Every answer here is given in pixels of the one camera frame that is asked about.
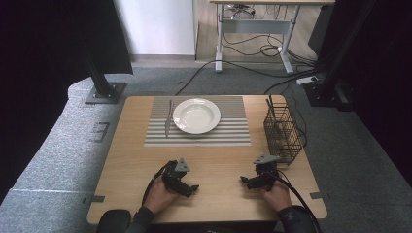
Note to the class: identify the person's right hand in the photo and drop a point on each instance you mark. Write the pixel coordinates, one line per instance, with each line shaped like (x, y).
(276, 197)

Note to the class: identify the black curtain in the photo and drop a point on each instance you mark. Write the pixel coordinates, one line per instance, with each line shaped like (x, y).
(48, 48)
(382, 81)

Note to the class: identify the white deep plate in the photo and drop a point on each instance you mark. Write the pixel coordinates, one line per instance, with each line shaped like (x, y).
(196, 116)

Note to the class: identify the grey tape strip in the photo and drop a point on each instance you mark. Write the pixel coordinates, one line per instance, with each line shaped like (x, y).
(94, 199)
(320, 195)

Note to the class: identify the black metal stand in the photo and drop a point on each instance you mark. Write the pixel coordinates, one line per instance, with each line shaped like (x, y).
(102, 87)
(333, 77)

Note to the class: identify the grey striped placemat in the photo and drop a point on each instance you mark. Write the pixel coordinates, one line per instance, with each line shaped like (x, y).
(233, 129)

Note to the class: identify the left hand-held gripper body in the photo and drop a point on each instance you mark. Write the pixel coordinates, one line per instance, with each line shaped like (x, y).
(173, 176)

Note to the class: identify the white power strip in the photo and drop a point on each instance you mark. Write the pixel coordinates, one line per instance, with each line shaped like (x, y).
(307, 79)

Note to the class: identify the silver table knife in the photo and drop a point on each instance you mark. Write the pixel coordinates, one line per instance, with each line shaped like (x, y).
(168, 121)

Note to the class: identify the person's left hand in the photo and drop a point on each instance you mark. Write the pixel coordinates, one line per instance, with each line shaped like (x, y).
(159, 197)

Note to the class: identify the white metal frame desk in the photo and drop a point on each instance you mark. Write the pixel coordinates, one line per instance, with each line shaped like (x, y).
(256, 26)

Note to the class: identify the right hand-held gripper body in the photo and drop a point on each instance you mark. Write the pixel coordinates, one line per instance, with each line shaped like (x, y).
(266, 171)

